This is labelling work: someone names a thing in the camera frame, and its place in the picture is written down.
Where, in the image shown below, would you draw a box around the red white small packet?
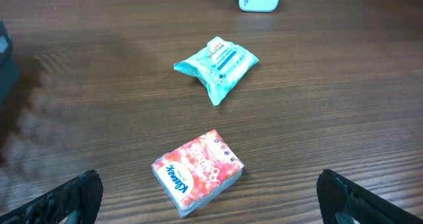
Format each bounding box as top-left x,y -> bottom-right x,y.
151,130 -> 244,218

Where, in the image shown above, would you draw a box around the grey plastic mesh basket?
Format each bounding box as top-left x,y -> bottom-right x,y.
0,21 -> 20,103

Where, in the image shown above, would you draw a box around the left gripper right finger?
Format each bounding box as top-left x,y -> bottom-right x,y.
317,169 -> 422,224

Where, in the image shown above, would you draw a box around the mint green wipes pack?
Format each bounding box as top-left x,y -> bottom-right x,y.
174,36 -> 259,106

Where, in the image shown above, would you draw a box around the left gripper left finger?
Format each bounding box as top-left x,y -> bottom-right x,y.
1,170 -> 103,224

